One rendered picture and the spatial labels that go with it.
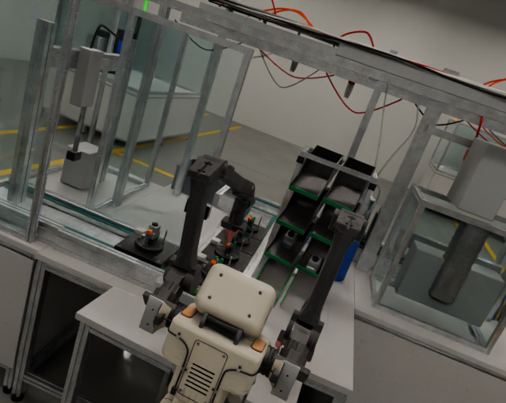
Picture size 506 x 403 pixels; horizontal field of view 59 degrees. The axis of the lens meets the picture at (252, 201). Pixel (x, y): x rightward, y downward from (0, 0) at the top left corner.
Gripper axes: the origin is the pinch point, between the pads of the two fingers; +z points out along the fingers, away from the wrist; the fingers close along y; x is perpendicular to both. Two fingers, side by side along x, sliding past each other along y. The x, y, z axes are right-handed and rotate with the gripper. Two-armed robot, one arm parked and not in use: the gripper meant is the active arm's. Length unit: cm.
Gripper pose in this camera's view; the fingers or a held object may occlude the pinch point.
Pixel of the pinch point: (228, 241)
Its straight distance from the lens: 188.9
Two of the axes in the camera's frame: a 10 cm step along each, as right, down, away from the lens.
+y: -9.2, -3.6, 1.3
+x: -2.3, 2.6, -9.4
